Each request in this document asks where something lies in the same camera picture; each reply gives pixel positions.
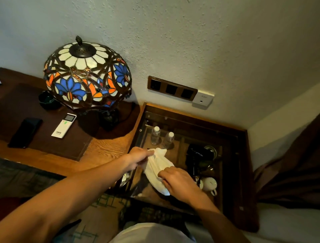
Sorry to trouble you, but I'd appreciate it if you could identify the person's left hand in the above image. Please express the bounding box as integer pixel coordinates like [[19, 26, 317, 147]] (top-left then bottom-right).
[[122, 147, 155, 172]]

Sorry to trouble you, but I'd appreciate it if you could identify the person's right hand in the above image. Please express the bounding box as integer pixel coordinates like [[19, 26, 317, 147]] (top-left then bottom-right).
[[158, 166, 200, 203]]

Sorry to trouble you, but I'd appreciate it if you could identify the white drawstring cloth bag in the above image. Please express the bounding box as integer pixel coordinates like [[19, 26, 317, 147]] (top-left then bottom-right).
[[143, 148, 175, 196]]

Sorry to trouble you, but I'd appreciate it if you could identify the black hair dryer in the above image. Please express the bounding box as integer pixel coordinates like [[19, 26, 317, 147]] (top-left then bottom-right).
[[185, 143, 215, 181]]

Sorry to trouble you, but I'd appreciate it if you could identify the person's right forearm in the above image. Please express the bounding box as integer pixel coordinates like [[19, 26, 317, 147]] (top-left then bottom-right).
[[190, 193, 250, 243]]

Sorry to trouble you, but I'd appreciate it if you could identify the person's left forearm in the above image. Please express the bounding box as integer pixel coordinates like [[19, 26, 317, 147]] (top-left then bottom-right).
[[0, 155, 133, 243]]

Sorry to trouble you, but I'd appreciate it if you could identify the person's white shirt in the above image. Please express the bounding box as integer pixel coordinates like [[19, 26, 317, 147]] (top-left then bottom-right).
[[110, 221, 197, 243]]

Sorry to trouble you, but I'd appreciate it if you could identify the clear water bottle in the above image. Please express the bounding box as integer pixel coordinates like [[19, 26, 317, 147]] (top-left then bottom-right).
[[150, 126, 161, 146], [161, 132, 175, 150]]

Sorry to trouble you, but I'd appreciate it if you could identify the wooden desk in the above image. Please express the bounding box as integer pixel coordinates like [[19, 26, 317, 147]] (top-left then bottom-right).
[[0, 67, 147, 177]]

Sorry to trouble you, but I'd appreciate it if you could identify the dark green electric kettle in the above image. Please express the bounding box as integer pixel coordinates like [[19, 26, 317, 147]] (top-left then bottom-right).
[[199, 145, 223, 173]]

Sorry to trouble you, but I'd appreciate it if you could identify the wooden glass-top cabinet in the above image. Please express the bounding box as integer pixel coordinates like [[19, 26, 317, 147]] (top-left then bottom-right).
[[117, 102, 259, 232]]

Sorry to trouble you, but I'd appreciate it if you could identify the white remote control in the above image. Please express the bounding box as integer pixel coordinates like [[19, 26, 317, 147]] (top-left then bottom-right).
[[51, 113, 77, 139]]

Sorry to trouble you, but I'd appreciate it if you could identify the black ashtray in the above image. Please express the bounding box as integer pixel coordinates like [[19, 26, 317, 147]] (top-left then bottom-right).
[[38, 90, 62, 110]]

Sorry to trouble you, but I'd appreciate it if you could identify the stained glass table lamp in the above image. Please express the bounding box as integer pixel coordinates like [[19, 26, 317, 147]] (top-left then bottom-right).
[[43, 35, 132, 132]]

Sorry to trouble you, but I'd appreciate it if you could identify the dark brown desk mat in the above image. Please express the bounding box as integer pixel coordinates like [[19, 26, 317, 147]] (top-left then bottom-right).
[[0, 82, 137, 162]]

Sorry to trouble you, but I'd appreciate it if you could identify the black phone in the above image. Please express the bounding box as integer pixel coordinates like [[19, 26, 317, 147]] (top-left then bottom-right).
[[7, 117, 43, 149]]

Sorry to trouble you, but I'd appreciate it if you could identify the brown curtain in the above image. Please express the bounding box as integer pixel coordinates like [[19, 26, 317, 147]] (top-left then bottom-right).
[[254, 120, 320, 210]]

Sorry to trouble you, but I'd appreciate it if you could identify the red chair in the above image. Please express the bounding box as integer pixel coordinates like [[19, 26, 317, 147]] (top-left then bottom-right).
[[0, 197, 30, 221]]

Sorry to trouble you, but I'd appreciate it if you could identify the brown triple wall socket panel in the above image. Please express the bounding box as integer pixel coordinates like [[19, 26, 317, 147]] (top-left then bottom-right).
[[147, 75, 198, 101]]

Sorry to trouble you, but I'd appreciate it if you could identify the white wall socket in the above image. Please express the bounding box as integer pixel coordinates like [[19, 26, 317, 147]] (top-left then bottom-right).
[[192, 90, 215, 107]]

